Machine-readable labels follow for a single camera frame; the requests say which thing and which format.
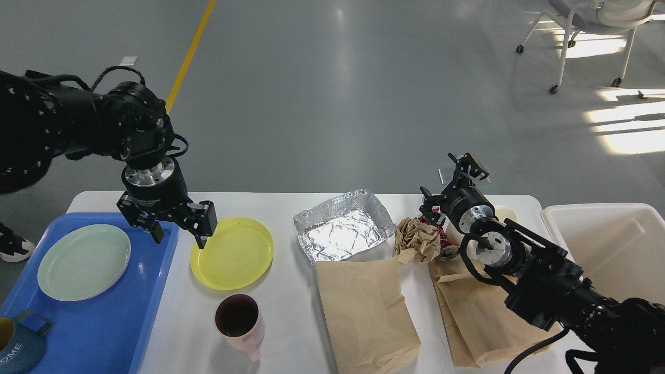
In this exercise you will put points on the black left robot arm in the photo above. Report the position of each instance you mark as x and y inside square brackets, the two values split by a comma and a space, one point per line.
[45, 116]

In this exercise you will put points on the pale green plate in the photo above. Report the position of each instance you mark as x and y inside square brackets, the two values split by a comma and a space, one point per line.
[84, 263]

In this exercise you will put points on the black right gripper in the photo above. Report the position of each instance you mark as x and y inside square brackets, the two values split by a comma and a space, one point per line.
[463, 204]

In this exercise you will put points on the brown paper bag right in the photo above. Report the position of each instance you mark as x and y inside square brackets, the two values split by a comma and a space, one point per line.
[480, 328]

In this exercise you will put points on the crushed red can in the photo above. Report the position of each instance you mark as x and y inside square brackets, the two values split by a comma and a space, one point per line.
[448, 248]

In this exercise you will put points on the white plastic bin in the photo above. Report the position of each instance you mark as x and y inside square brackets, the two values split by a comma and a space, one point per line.
[620, 246]

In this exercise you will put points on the flat brown paper bag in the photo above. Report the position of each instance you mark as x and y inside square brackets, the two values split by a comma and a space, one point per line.
[368, 322]

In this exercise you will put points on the crumpled brown paper ball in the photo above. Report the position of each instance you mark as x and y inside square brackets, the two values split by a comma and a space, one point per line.
[417, 241]

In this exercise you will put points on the white paper cup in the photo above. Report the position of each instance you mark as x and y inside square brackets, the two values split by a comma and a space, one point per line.
[504, 212]

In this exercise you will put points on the pink mug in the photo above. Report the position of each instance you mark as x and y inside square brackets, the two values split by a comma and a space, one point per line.
[238, 319]

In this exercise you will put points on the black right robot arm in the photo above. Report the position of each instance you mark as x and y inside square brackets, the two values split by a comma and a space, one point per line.
[543, 286]

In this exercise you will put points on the white office chair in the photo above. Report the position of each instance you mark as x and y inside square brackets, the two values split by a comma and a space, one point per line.
[596, 18]

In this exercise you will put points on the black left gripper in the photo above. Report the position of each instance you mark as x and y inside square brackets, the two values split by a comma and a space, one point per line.
[160, 193]

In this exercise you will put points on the yellow plastic plate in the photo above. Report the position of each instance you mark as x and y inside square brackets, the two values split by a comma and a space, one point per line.
[239, 252]

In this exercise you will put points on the blue plastic tray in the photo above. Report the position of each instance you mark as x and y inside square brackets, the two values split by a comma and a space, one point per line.
[107, 333]

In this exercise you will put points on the black white sneaker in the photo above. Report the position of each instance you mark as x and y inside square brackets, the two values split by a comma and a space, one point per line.
[14, 248]

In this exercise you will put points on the aluminium foil tray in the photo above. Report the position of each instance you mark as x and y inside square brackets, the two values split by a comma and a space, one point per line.
[343, 226]

